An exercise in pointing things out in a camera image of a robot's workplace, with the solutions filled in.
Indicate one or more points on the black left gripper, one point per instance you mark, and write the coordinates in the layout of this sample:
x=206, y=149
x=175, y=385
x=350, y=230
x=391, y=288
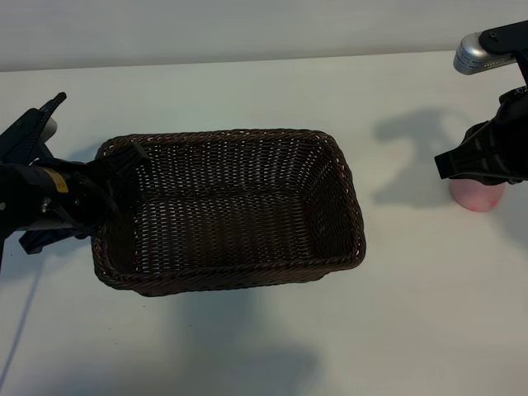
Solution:
x=62, y=206

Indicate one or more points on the dark brown wicker basket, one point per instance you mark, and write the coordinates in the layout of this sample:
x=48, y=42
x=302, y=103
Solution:
x=231, y=214

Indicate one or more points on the pink peach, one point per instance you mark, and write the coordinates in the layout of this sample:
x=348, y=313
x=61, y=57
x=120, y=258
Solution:
x=478, y=198

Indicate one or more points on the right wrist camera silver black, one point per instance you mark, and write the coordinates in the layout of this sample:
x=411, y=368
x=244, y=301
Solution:
x=468, y=51

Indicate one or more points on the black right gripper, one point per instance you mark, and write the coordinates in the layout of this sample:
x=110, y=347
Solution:
x=515, y=132

